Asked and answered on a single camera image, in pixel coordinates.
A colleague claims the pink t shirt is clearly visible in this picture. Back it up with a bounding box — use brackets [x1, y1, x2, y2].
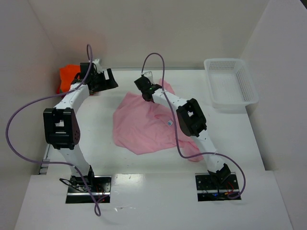
[112, 78, 204, 163]

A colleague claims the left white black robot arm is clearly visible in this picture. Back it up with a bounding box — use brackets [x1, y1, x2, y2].
[43, 59, 118, 192]

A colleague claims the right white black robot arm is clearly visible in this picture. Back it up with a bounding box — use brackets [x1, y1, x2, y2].
[134, 75, 231, 189]

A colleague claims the orange folded t shirt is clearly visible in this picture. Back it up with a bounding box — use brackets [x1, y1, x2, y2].
[57, 64, 80, 94]

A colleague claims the white perforated plastic basket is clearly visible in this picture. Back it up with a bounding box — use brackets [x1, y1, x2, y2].
[204, 58, 259, 110]

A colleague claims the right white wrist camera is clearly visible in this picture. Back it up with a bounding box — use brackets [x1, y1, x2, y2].
[143, 71, 154, 84]

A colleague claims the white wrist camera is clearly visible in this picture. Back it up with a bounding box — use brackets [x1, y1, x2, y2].
[93, 58, 103, 73]
[143, 71, 154, 84]

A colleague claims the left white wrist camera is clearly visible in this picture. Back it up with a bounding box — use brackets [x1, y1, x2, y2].
[93, 58, 103, 73]

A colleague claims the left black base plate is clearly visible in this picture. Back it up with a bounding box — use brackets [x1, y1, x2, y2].
[61, 175, 112, 204]

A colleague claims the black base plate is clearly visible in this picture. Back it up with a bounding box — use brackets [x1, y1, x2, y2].
[195, 172, 240, 202]
[61, 175, 112, 204]

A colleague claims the aluminium table edge rail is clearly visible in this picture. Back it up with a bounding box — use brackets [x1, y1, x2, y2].
[38, 144, 50, 175]

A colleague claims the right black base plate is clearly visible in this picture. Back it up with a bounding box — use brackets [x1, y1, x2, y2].
[195, 172, 240, 202]

